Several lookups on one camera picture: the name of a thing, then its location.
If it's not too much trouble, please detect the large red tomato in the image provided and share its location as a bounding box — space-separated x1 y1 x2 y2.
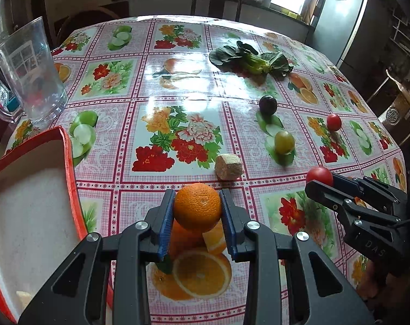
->
306 167 333 186

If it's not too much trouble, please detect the orange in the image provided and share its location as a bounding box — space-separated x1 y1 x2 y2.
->
173 183 222 233

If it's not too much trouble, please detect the green plum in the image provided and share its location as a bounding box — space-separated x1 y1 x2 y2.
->
274 131 295 155

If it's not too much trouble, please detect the small red tomato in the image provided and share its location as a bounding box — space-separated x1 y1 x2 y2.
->
326 114 342 132

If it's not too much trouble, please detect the small corn piece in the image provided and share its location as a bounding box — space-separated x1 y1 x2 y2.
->
214 153 243 180

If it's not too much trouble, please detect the dark plum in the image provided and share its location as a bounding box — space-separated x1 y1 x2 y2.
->
259 95 277 117

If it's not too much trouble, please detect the wooden chair right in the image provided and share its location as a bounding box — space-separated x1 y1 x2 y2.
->
366 67 410 147

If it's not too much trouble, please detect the red white tray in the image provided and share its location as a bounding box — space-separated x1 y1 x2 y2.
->
0 127 109 322

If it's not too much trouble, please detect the floral plastic tablecloth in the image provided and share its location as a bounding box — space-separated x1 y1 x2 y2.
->
53 16 406 285

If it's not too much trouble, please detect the green leafy vegetable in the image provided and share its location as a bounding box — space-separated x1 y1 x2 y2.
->
209 41 293 77

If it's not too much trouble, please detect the silver refrigerator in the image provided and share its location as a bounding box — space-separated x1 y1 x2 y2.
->
308 0 368 67

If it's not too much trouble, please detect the clear glass mug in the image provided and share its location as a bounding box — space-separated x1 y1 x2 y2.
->
0 17 68 128

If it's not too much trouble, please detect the round dark chair back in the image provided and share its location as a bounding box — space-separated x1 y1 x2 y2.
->
55 7 120 46

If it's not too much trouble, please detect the wooden wall shelf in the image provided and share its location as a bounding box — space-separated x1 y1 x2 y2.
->
390 6 410 58

